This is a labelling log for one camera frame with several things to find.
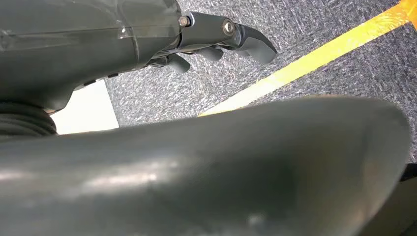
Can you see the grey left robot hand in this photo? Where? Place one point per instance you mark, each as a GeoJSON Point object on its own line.
{"type": "Point", "coordinates": [81, 42]}

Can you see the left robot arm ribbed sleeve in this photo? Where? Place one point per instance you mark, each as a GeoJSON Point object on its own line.
{"type": "Point", "coordinates": [22, 121]}

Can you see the yellow floor tape strip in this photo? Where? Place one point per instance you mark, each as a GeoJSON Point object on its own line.
{"type": "Point", "coordinates": [325, 52]}

